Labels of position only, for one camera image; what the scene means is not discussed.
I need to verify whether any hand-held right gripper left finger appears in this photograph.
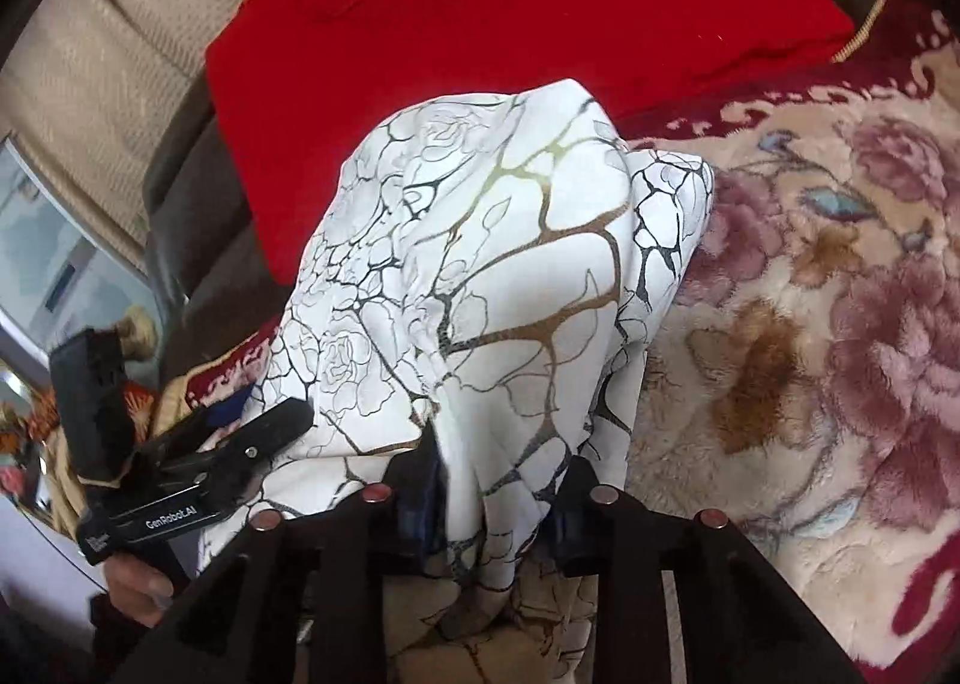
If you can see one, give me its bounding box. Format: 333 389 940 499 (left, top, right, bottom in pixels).
124 438 452 684

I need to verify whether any person's left hand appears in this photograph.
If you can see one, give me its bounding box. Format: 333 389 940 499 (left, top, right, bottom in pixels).
103 551 182 629

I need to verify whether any window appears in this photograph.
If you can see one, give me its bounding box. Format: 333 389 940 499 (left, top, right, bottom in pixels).
0 135 162 362

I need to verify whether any beige curtain tassel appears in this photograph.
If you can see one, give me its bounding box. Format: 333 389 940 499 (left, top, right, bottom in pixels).
116 304 160 362

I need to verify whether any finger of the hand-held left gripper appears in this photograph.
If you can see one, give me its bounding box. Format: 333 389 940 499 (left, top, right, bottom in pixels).
152 403 254 465
186 399 317 499

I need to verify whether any white garment with crackle print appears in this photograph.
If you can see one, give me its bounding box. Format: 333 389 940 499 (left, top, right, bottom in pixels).
196 78 718 684

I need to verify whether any large red pillow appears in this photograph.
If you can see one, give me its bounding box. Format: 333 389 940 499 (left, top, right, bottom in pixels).
205 0 857 284

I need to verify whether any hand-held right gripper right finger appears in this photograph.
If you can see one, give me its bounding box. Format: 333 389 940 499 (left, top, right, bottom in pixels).
550 457 865 684

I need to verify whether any floral plush blanket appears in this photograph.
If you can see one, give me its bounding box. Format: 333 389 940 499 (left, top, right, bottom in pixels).
161 0 960 684

